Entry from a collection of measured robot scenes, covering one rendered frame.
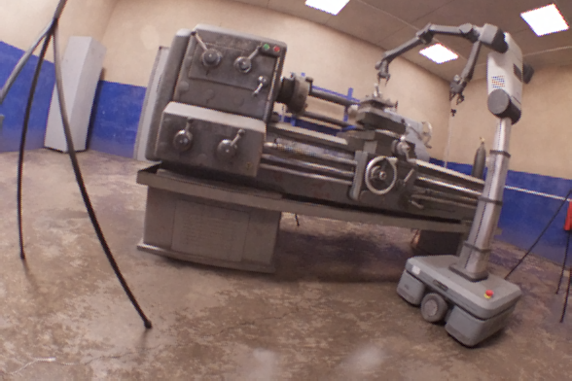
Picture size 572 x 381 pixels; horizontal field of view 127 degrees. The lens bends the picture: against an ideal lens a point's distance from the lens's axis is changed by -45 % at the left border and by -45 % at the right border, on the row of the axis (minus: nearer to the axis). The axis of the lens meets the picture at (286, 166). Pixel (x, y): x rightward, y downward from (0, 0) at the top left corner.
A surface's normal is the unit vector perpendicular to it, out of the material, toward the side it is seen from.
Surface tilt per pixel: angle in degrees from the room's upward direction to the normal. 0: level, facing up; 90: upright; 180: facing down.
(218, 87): 90
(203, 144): 90
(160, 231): 90
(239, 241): 90
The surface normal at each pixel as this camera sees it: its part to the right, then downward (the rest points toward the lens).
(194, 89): 0.21, 0.11
